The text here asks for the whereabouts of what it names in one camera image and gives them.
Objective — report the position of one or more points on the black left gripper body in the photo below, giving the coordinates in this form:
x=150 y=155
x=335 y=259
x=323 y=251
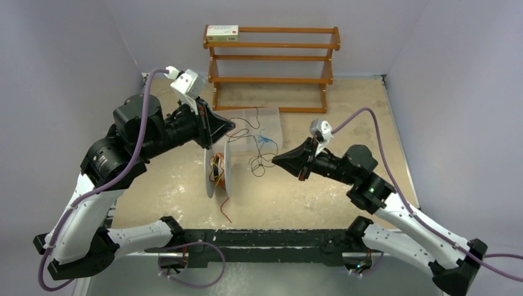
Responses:
x=187 y=125

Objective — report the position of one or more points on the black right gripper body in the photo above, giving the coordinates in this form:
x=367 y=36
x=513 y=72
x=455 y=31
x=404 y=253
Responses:
x=323 y=164

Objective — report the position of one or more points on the white plastic cable spool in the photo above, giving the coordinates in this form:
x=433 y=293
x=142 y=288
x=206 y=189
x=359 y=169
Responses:
x=218 y=171

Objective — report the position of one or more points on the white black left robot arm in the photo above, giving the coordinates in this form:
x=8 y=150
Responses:
x=79 y=246

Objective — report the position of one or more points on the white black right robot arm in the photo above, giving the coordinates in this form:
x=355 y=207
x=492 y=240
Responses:
x=420 y=242

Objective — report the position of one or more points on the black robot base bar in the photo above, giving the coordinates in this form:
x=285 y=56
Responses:
x=329 y=247

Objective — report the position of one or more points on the clear plastic divided tray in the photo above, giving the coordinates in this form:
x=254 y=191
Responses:
x=257 y=129

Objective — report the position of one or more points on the orange wooden shelf rack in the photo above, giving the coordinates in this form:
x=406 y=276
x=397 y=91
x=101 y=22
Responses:
x=286 y=55

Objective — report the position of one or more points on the white cardboard box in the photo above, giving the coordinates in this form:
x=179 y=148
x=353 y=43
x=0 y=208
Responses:
x=222 y=33

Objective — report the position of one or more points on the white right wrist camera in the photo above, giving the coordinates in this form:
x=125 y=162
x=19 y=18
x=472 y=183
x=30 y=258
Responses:
x=321 y=131

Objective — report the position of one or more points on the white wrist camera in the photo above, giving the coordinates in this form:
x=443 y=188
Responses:
x=187 y=86
x=321 y=131

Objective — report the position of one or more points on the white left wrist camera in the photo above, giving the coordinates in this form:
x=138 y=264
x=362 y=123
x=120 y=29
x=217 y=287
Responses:
x=187 y=86

